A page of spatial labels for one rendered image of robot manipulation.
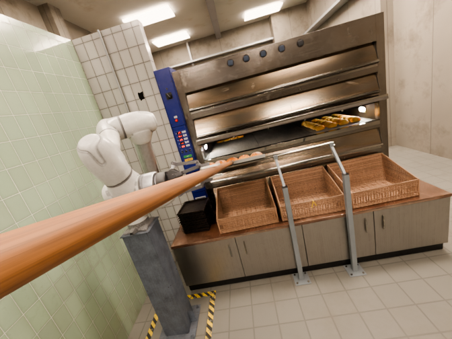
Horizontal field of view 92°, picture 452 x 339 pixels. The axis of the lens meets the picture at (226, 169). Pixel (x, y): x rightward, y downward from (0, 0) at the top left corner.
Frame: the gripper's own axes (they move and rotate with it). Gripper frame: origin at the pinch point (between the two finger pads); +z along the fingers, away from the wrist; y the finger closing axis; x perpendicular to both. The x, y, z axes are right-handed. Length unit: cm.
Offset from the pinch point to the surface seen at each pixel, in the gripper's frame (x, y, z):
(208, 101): -137, -62, -13
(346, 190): -103, 42, 84
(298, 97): -144, -47, 74
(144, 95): -133, -83, -72
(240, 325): -89, 130, -21
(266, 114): -143, -39, 40
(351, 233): -113, 82, 85
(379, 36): -134, -79, 149
